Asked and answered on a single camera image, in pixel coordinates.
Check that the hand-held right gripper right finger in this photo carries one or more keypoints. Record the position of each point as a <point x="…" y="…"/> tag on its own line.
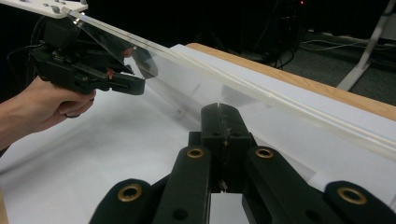
<point x="236" y="137"/>

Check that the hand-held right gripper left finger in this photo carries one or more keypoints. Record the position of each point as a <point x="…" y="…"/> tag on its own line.
<point x="214" y="137"/>

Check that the clear acrylic frame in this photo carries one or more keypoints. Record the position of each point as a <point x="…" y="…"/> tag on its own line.
<point x="193" y="77"/>

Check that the white table mat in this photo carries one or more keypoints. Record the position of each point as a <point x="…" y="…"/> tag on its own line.
<point x="93" y="171"/>

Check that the black equipment stand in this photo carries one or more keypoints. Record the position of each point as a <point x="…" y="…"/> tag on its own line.
<point x="271" y="25"/>

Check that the white table leg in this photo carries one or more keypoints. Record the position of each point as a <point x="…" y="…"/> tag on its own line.
<point x="367" y="59"/>

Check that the silver frame standoff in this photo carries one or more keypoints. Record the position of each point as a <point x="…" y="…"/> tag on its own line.
<point x="77" y="21"/>

